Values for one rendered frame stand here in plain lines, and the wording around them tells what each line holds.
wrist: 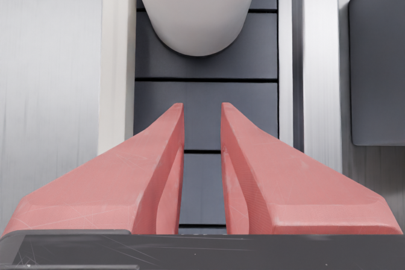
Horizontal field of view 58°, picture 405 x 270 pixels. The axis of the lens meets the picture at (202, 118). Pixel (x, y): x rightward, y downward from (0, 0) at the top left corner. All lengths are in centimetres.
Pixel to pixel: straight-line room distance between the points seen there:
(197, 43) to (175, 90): 4
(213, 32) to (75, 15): 14
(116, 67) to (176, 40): 3
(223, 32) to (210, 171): 7
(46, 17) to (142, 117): 12
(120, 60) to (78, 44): 10
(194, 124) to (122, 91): 5
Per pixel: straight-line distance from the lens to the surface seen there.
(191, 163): 19
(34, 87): 27
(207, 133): 19
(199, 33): 16
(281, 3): 22
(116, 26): 17
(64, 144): 26
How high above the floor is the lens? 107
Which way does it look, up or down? 85 degrees down
